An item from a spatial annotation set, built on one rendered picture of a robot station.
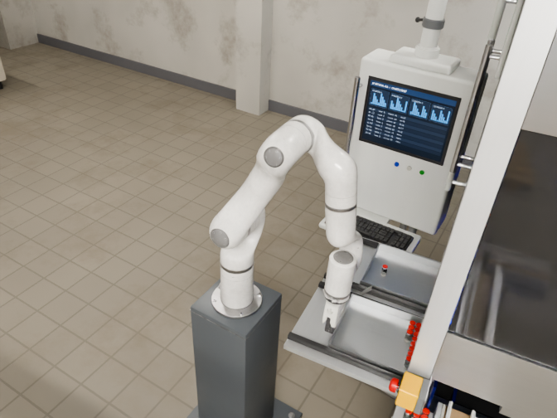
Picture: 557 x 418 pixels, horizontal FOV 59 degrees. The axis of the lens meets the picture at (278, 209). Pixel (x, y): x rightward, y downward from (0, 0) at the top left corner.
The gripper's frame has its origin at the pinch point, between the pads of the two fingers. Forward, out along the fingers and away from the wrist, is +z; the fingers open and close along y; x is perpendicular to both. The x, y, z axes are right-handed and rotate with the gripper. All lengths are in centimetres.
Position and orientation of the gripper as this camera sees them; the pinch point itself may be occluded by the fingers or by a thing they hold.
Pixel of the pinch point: (330, 327)
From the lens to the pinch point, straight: 172.3
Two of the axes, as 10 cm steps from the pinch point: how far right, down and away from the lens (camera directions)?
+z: -0.6, 8.1, 5.8
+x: -9.0, -3.0, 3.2
